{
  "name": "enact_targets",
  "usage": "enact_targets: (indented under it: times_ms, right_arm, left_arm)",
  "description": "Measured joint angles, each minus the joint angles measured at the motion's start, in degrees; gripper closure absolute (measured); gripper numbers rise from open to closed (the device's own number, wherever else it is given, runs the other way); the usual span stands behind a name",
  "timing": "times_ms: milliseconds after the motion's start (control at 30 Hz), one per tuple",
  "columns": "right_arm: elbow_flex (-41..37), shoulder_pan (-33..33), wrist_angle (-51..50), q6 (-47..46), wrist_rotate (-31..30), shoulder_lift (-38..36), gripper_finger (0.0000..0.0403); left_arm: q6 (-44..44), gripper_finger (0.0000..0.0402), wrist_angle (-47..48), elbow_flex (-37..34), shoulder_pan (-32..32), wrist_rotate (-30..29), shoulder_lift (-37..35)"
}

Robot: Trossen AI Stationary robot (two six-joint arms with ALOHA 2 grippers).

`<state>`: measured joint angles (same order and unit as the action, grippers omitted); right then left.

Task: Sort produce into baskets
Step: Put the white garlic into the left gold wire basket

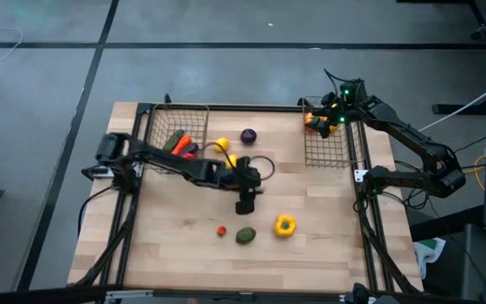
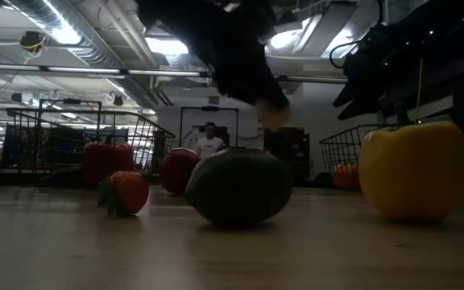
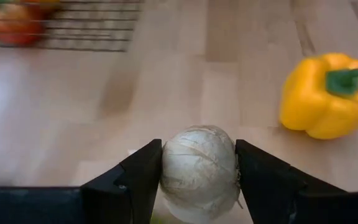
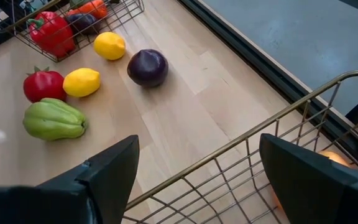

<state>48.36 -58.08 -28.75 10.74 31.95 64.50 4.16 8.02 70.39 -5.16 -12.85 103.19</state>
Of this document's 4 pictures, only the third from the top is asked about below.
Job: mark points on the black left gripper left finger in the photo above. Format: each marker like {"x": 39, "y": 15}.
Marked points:
{"x": 129, "y": 193}

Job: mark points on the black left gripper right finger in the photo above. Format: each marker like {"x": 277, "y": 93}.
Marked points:
{"x": 275, "y": 193}

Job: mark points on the light green chayote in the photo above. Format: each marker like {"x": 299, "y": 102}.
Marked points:
{"x": 160, "y": 220}

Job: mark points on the white onion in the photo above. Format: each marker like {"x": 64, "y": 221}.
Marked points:
{"x": 199, "y": 168}

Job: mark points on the orange persimmon with green leaves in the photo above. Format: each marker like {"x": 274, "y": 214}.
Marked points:
{"x": 11, "y": 28}

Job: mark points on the yellow bell pepper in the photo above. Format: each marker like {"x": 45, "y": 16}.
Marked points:
{"x": 315, "y": 102}

